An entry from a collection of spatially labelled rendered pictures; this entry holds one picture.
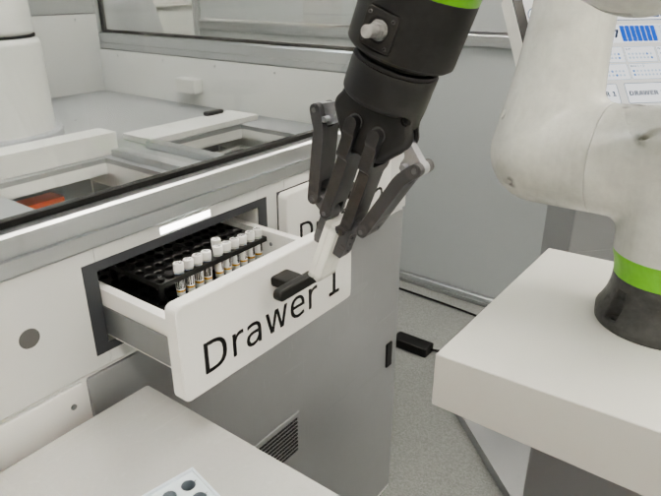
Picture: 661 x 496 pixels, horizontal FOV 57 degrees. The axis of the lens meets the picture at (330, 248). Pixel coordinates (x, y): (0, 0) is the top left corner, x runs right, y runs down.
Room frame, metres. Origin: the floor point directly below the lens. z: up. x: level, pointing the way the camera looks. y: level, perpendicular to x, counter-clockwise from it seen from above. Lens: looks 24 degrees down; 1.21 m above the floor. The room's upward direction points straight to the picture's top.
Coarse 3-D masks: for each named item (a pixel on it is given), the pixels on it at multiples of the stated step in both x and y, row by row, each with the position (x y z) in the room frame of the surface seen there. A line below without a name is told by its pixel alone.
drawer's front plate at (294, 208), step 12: (384, 180) 1.04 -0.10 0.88; (288, 192) 0.84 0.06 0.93; (300, 192) 0.85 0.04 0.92; (288, 204) 0.83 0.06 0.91; (300, 204) 0.85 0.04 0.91; (312, 204) 0.88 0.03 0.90; (372, 204) 1.01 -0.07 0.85; (288, 216) 0.83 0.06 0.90; (300, 216) 0.85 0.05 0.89; (312, 216) 0.88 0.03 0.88; (288, 228) 0.83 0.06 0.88
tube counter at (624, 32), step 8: (648, 24) 1.36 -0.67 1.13; (656, 24) 1.37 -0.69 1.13; (616, 32) 1.34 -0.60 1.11; (624, 32) 1.34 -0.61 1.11; (632, 32) 1.34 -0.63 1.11; (640, 32) 1.35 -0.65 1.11; (648, 32) 1.35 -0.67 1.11; (656, 32) 1.35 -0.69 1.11; (616, 40) 1.32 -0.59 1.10; (624, 40) 1.33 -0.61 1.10; (632, 40) 1.33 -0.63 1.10; (640, 40) 1.33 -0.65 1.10; (648, 40) 1.34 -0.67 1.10; (656, 40) 1.34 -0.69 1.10
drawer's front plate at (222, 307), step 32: (288, 256) 0.63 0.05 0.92; (224, 288) 0.55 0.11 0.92; (256, 288) 0.58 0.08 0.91; (320, 288) 0.67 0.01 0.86; (192, 320) 0.51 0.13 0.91; (224, 320) 0.54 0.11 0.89; (256, 320) 0.58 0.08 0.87; (288, 320) 0.62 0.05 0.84; (192, 352) 0.51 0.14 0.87; (256, 352) 0.58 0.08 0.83; (192, 384) 0.50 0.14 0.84
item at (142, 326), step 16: (240, 224) 0.81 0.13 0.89; (256, 224) 0.80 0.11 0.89; (272, 240) 0.77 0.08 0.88; (288, 240) 0.75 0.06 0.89; (112, 288) 0.60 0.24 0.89; (112, 304) 0.59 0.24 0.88; (128, 304) 0.57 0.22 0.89; (144, 304) 0.57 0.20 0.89; (112, 320) 0.59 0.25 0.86; (128, 320) 0.57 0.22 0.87; (144, 320) 0.56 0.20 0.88; (160, 320) 0.54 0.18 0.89; (112, 336) 0.60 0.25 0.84; (128, 336) 0.58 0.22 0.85; (144, 336) 0.56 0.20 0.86; (160, 336) 0.54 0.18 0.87; (144, 352) 0.56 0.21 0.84; (160, 352) 0.54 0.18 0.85
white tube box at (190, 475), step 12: (192, 468) 0.43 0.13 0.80; (168, 480) 0.42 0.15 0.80; (180, 480) 0.42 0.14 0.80; (192, 480) 0.42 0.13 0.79; (204, 480) 0.42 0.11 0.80; (156, 492) 0.40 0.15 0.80; (168, 492) 0.41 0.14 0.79; (180, 492) 0.40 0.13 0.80; (192, 492) 0.40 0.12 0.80; (204, 492) 0.40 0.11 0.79; (216, 492) 0.40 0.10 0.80
